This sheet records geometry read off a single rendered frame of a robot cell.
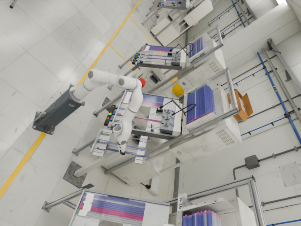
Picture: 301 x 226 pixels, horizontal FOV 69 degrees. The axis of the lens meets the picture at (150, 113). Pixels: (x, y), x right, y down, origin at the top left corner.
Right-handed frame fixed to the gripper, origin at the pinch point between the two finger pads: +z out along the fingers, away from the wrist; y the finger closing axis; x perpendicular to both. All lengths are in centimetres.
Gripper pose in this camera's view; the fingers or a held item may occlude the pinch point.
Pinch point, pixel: (123, 152)
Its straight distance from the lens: 212.6
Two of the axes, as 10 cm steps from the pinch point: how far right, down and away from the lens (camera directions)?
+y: 1.5, -6.5, 7.5
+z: 0.8, 7.6, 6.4
